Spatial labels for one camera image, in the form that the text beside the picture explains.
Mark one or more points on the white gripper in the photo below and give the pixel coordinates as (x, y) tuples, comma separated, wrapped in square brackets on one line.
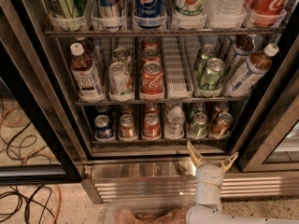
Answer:
[(209, 174)]

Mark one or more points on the orange soda can front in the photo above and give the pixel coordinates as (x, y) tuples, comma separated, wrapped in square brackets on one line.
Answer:
[(222, 124)]

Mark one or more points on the orange soda can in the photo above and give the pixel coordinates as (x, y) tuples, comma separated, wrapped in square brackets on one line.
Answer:
[(217, 108), (222, 124)]

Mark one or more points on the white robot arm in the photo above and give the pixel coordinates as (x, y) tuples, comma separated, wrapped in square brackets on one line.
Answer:
[(208, 208)]

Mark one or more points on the green can bottom front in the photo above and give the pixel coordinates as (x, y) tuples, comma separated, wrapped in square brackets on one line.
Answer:
[(198, 125)]

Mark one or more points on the orange soda can rear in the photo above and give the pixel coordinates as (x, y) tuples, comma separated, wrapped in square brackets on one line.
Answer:
[(217, 108)]

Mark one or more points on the green can bottom rear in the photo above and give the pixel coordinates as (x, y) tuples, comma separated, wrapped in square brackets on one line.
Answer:
[(195, 108)]

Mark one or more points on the right glass fridge door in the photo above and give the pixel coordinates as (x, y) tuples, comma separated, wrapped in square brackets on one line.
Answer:
[(272, 109)]

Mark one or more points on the glass fridge door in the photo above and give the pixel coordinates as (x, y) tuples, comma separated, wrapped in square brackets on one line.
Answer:
[(35, 72), (272, 109)]

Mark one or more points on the red can bottom front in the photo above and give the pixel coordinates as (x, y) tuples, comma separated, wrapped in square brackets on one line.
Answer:
[(151, 126)]

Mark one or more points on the green can middle front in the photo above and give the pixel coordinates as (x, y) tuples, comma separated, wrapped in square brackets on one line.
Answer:
[(211, 74)]

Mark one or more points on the red can bottom rear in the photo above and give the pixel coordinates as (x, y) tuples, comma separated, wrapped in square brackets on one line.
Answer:
[(151, 108)]

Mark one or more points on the gold can bottom front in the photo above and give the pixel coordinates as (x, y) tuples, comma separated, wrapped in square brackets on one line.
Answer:
[(127, 127)]

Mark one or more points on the gold can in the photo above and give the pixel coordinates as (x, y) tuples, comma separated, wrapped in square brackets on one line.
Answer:
[(127, 109), (127, 127)]

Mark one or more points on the steel fridge base grille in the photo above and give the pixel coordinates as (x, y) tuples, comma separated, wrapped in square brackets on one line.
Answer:
[(106, 181)]

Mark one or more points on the gold can bottom rear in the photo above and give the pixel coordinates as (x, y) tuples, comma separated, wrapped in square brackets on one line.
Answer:
[(127, 109)]

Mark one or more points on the red coca-cola can front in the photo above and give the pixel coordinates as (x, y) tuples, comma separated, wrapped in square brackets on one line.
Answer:
[(152, 78)]

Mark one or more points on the red coca-cola can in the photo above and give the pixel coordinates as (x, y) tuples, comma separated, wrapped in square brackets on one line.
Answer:
[(151, 55), (152, 78), (150, 42)]

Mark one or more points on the green can middle rear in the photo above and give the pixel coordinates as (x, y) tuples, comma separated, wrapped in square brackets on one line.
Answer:
[(206, 52)]

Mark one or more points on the blue pepsi can bottom front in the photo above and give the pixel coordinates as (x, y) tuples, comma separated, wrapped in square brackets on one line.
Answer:
[(103, 127)]

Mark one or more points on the empty white shelf tray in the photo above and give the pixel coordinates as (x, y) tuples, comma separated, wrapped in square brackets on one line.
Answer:
[(176, 71)]

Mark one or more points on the white 7up can front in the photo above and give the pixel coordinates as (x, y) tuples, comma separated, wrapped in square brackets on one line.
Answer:
[(119, 79)]

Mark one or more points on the white 7up can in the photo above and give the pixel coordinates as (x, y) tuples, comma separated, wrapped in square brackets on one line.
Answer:
[(119, 79), (122, 55)]

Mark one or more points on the blue can bottom rear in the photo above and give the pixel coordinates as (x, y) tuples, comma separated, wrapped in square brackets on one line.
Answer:
[(103, 110)]

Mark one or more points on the red coca-cola can middle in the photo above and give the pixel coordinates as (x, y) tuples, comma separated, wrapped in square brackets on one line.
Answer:
[(151, 55)]

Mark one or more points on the red coca-cola can rear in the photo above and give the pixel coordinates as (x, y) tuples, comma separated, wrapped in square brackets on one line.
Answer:
[(150, 42)]

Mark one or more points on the white 7up can rear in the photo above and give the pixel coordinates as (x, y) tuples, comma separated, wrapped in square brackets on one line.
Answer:
[(122, 55)]

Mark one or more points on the pepsi can top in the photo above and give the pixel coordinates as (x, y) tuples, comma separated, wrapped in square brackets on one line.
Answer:
[(149, 8)]

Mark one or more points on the left glass fridge door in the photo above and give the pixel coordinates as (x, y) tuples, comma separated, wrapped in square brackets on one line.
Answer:
[(35, 72)]

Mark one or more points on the red bull can top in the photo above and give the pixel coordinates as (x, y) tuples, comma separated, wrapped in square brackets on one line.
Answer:
[(109, 9)]

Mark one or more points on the tea bottle right front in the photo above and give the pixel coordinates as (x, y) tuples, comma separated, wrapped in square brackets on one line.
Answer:
[(250, 71)]

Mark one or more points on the clear plastic food container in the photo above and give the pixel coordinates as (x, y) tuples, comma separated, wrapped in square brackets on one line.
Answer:
[(158, 210)]

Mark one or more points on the tea bottle right rear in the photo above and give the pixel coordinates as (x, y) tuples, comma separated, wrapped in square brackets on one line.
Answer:
[(242, 47)]

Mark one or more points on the iced tea bottle left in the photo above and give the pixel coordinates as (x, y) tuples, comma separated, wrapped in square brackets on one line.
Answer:
[(85, 72)]

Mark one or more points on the coca-cola bottle top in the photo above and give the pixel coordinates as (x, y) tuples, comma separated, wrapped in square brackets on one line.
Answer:
[(264, 13)]

